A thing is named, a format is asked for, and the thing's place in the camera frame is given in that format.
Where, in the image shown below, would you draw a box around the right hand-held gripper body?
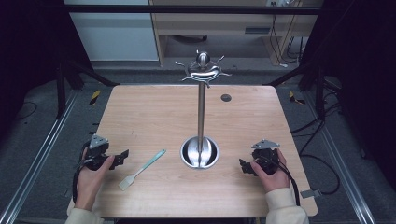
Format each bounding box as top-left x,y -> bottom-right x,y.
250,138 -> 281,175

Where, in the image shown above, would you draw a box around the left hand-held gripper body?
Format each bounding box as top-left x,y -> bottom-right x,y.
81,133 -> 110,172

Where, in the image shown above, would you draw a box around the person's right hand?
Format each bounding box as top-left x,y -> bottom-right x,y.
250,147 -> 291,194

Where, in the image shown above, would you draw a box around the person's left hand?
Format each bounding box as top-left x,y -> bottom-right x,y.
74,155 -> 116,213

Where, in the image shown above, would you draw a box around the yellow black tape strip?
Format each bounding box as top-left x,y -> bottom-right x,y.
288,91 -> 306,105
89,90 -> 103,106

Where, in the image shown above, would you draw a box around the steel utensil rack stand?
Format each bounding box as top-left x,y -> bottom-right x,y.
175,49 -> 233,170

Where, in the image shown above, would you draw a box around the white cabinet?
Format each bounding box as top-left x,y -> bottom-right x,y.
63,0 -> 160,62

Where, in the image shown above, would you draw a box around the dark curtain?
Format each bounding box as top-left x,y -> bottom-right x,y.
300,0 -> 396,190
0,0 -> 94,141

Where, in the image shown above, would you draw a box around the wooden desk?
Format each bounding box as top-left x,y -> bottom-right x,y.
148,0 -> 325,67

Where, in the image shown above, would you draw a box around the teal handled white spatula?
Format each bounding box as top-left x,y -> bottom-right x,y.
118,148 -> 167,191

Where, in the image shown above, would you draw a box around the right hand-held gripper black cable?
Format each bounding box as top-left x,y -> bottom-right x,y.
257,154 -> 302,207

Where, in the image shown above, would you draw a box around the hand-held gripper black cable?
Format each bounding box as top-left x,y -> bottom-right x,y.
257,154 -> 302,207
71,148 -> 92,205

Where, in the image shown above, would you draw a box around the left hand-held gripper black cable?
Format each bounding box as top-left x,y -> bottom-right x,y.
71,148 -> 92,205

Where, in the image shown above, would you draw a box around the grey cable tag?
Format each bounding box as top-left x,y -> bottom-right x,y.
300,189 -> 322,200

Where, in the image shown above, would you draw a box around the aluminium floor rail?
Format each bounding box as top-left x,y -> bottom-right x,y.
303,91 -> 377,224
0,90 -> 79,224

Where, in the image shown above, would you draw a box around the black metal frame stand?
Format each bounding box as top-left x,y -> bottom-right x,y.
263,61 -> 329,120
55,58 -> 121,119

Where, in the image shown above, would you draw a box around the thin black floor cable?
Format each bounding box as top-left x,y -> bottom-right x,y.
14,101 -> 38,121

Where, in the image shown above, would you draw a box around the black cables under desk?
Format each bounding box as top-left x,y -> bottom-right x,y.
269,0 -> 307,68

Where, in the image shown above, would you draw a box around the black horizontal frame bar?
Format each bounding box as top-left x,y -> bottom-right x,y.
62,4 -> 325,16

